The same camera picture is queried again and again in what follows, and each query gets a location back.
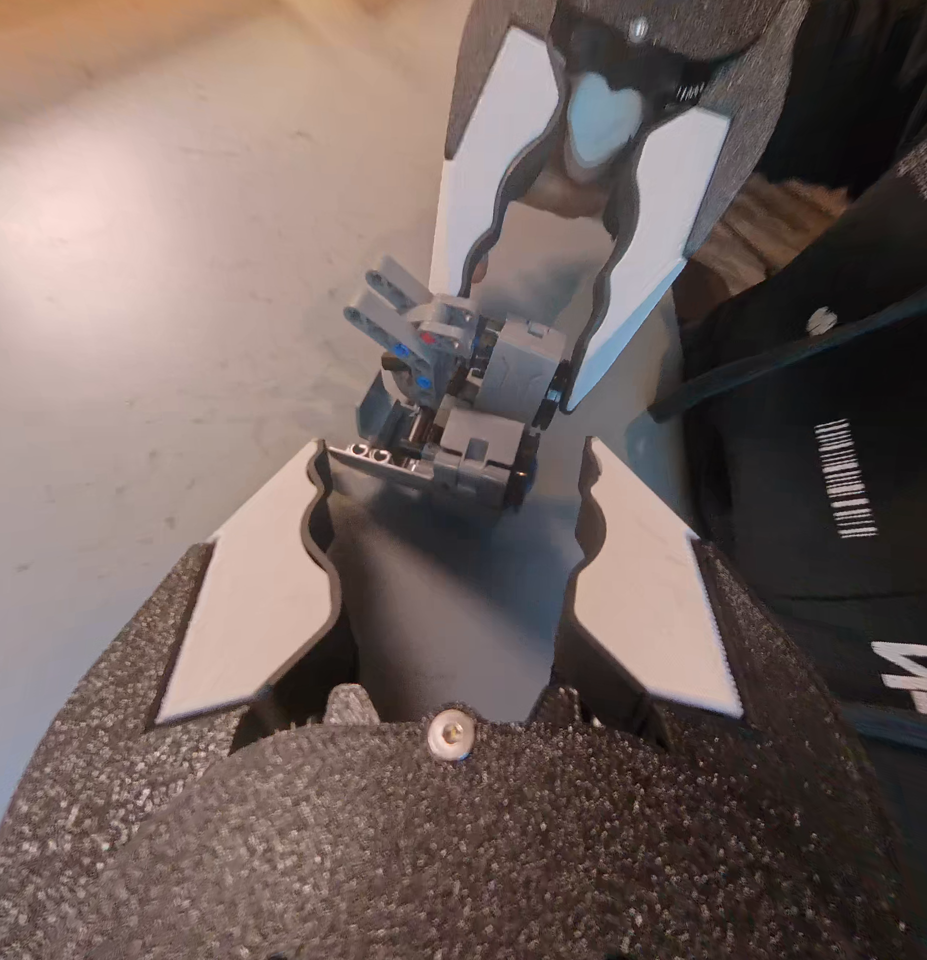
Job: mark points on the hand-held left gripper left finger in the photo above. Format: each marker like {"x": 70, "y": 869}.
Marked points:
{"x": 261, "y": 592}

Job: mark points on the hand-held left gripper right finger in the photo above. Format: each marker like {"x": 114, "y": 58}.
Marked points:
{"x": 651, "y": 600}

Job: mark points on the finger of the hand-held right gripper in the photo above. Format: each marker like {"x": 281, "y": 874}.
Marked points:
{"x": 658, "y": 225}
{"x": 493, "y": 135}

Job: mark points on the grey motor block assembly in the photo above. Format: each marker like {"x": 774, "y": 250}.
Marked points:
{"x": 508, "y": 375}

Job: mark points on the dark grey brick beam assembly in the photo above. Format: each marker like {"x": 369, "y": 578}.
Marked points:
{"x": 415, "y": 375}

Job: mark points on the grey desk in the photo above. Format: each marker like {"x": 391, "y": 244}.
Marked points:
{"x": 171, "y": 300}

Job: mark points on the person's right hand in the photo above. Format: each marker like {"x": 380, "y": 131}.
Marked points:
{"x": 572, "y": 191}

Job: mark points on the person's black hoodie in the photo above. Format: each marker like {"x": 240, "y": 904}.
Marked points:
{"x": 808, "y": 450}

